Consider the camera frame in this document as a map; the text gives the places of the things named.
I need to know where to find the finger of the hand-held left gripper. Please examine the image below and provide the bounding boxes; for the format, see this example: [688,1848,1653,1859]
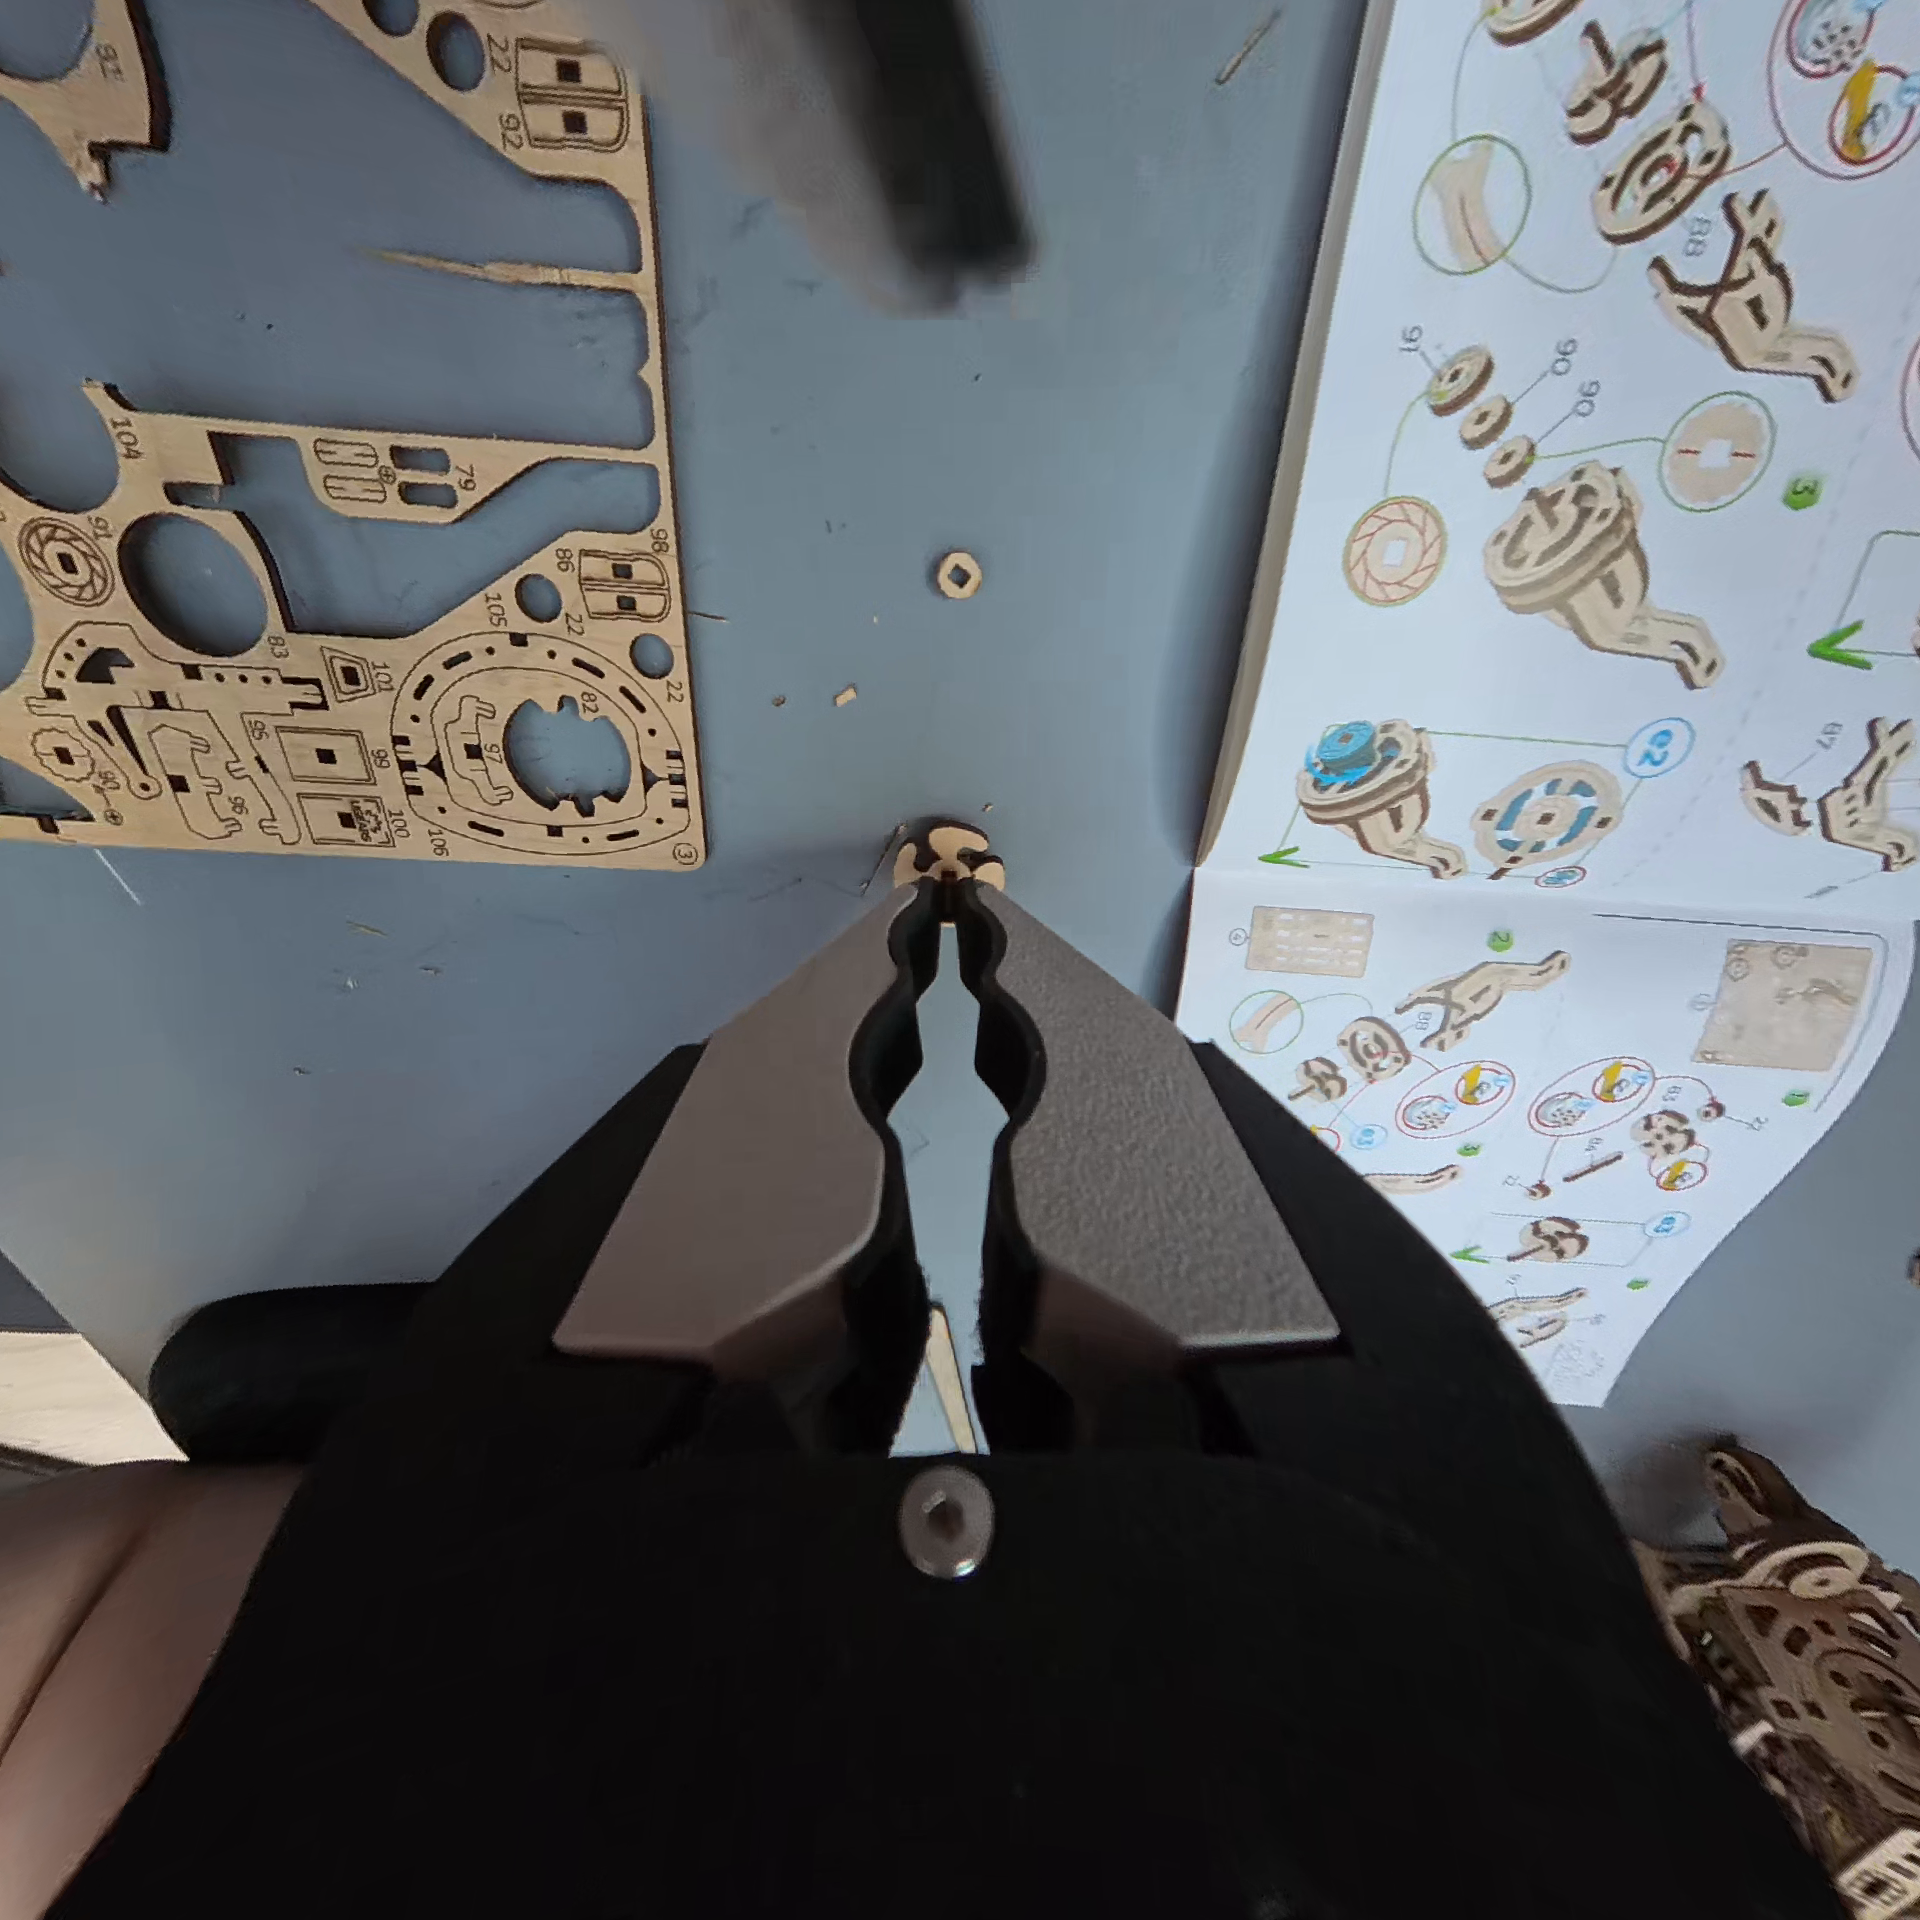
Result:
[717,0,1039,322]

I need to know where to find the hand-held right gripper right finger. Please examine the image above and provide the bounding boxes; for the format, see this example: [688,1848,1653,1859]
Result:
[957,883,1344,1449]

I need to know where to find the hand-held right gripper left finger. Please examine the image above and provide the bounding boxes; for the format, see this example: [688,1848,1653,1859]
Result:
[550,883,962,1454]

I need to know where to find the small wooden wheel part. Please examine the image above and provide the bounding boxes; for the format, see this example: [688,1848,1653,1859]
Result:
[892,815,1005,900]

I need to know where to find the person's right forearm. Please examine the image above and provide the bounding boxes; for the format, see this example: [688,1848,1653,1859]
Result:
[0,1452,322,1920]

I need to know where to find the laser-cut plywood parts sheet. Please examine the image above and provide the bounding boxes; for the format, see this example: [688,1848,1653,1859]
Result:
[0,0,709,874]

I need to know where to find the assembled wooden model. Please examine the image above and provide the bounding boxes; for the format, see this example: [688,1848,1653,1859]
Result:
[1625,1432,1920,1920]

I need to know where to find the small wooden stick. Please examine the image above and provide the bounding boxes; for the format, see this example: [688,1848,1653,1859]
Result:
[919,1299,982,1457]

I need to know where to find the assembly instruction booklet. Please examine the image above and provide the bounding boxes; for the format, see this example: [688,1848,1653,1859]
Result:
[1174,0,1920,1414]

